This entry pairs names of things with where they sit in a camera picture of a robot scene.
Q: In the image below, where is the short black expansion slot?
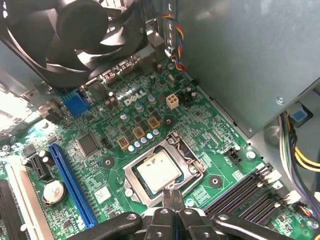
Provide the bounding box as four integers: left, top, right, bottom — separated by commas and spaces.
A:
31, 156, 52, 181

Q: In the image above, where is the grey power supply unit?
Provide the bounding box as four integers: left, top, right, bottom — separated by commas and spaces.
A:
174, 0, 320, 139

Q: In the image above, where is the metal locking lever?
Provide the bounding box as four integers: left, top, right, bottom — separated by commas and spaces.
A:
169, 132, 206, 176

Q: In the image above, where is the metal socket cover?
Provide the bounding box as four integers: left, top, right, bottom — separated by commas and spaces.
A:
123, 134, 205, 208

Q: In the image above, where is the silver green CPU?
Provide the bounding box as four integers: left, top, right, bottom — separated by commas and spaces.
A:
132, 147, 183, 200

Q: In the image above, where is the multicolour twisted wire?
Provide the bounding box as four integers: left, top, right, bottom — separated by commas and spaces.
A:
159, 13, 188, 74

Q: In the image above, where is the long black expansion slot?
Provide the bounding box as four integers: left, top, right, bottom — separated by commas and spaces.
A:
0, 179, 27, 240

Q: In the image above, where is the CPU socket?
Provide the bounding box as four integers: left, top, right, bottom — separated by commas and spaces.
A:
123, 131, 206, 208

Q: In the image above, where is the black metal PC case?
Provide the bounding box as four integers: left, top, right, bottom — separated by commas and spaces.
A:
0, 0, 320, 240

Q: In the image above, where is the green motherboard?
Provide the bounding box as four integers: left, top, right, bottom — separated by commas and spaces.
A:
0, 53, 320, 240

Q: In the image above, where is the yellow black wire bundle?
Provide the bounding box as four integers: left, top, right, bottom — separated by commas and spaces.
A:
276, 111, 320, 210

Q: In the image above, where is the blue expansion slot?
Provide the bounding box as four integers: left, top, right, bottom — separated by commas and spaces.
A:
48, 143, 98, 229

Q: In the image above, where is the white expansion slot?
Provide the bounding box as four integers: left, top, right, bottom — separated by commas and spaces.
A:
4, 163, 55, 240

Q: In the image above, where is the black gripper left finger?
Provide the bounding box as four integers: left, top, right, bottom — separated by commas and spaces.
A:
74, 189, 179, 240

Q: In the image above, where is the white four pin connector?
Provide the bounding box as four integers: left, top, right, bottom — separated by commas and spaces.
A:
165, 94, 180, 110

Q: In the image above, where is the blue square case tab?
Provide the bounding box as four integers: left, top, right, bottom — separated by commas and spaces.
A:
291, 101, 315, 129

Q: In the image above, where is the black RAM slot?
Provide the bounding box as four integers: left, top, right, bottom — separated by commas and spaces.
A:
237, 192, 280, 222
212, 174, 276, 218
204, 163, 273, 213
249, 198, 285, 226

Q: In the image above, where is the silver coin battery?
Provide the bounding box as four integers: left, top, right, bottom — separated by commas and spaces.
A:
42, 180, 67, 205

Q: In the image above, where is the black case fan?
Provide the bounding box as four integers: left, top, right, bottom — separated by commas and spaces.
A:
0, 0, 152, 89

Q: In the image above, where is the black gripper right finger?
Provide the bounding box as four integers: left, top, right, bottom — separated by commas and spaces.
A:
173, 189, 316, 240

